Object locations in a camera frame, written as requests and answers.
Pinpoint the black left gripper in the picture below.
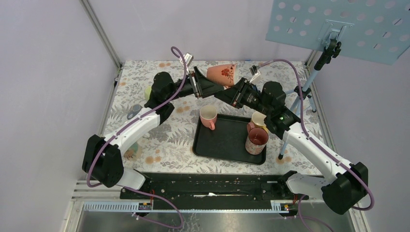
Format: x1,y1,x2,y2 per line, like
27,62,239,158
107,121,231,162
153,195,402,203
166,66,224,102

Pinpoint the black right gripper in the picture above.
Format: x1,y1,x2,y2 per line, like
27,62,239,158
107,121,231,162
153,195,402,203
214,77,272,116

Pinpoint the brown ceramic mug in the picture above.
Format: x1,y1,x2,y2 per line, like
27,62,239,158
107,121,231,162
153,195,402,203
206,64,238,87

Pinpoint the salmon pink ceramic mug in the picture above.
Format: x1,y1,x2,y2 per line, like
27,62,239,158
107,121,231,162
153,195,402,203
200,105,218,130

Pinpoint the yellow ceramic mug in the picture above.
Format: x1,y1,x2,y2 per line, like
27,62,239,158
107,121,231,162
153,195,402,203
249,111,269,133

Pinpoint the green ceramic mug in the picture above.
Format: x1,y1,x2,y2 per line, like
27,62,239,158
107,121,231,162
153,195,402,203
144,86,152,101

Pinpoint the beige teal ceramic mug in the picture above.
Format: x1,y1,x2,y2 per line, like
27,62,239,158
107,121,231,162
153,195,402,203
123,142,141,161

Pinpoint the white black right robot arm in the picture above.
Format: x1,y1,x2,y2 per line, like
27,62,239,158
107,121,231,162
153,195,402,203
214,78,375,215

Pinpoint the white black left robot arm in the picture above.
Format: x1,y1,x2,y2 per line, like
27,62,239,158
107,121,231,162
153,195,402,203
82,71,227,199

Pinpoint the grey ceramic mug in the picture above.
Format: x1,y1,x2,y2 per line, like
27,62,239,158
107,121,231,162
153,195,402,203
126,104,142,120

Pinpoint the black plastic tray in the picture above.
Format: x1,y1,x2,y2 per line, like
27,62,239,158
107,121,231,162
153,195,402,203
192,114,266,165

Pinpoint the floral patterned tablecloth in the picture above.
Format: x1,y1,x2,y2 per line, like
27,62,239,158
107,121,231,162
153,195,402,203
102,60,319,175

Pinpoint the light blue tripod stand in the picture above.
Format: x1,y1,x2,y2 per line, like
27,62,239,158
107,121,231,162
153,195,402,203
278,38,342,160

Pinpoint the light blue perforated board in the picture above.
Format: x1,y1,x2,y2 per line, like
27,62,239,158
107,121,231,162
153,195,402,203
265,0,410,65

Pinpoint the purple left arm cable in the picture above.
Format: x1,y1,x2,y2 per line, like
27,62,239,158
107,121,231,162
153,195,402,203
86,46,190,230

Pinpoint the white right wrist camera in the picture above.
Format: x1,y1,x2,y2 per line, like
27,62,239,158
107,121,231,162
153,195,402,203
249,65,261,84

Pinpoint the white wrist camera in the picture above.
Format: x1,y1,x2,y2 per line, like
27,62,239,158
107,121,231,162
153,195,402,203
184,53,193,67
249,65,261,84

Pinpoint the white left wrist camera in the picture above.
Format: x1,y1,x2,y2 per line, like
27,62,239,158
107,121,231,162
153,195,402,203
184,53,193,67

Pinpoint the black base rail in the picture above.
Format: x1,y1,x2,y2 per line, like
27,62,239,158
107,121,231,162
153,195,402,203
88,171,309,211

